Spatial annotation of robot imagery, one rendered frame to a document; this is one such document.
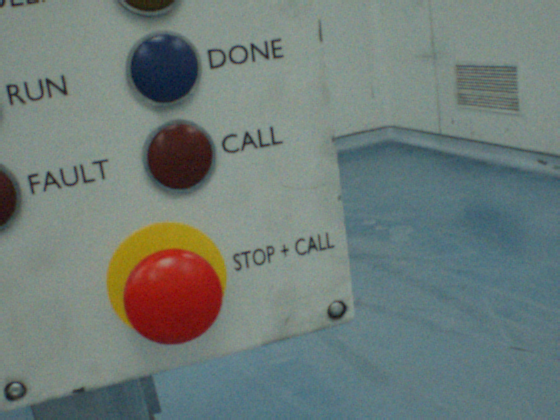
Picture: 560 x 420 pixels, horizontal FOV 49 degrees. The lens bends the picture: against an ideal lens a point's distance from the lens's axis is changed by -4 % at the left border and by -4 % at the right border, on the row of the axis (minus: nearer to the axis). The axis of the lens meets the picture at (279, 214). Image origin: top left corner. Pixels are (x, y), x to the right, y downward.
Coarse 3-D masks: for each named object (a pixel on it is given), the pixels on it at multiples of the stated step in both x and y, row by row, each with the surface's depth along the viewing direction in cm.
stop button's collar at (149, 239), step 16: (160, 224) 26; (176, 224) 26; (128, 240) 26; (144, 240) 26; (160, 240) 26; (176, 240) 27; (192, 240) 27; (208, 240) 27; (304, 240) 29; (112, 256) 26; (128, 256) 26; (144, 256) 26; (208, 256) 27; (112, 272) 26; (128, 272) 26; (224, 272) 28; (112, 288) 26; (224, 288) 28; (112, 304) 26
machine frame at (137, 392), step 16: (112, 384) 34; (128, 384) 34; (144, 384) 154; (64, 400) 33; (80, 400) 34; (96, 400) 34; (112, 400) 34; (128, 400) 35; (144, 400) 39; (48, 416) 33; (64, 416) 34; (80, 416) 34; (96, 416) 34; (112, 416) 35; (128, 416) 35; (144, 416) 35
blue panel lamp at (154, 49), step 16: (144, 48) 24; (160, 48) 24; (176, 48) 24; (144, 64) 24; (160, 64) 24; (176, 64) 24; (192, 64) 25; (144, 80) 24; (160, 80) 24; (176, 80) 24; (192, 80) 25; (144, 96) 25; (160, 96) 25; (176, 96) 25
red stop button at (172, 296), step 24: (144, 264) 24; (168, 264) 24; (192, 264) 25; (144, 288) 24; (168, 288) 24; (192, 288) 25; (216, 288) 25; (144, 312) 24; (168, 312) 24; (192, 312) 25; (216, 312) 25; (144, 336) 25; (168, 336) 25; (192, 336) 25
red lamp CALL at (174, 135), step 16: (176, 128) 25; (192, 128) 25; (160, 144) 25; (176, 144) 25; (192, 144) 25; (208, 144) 26; (160, 160) 25; (176, 160) 25; (192, 160) 25; (208, 160) 26; (160, 176) 25; (176, 176) 25; (192, 176) 26
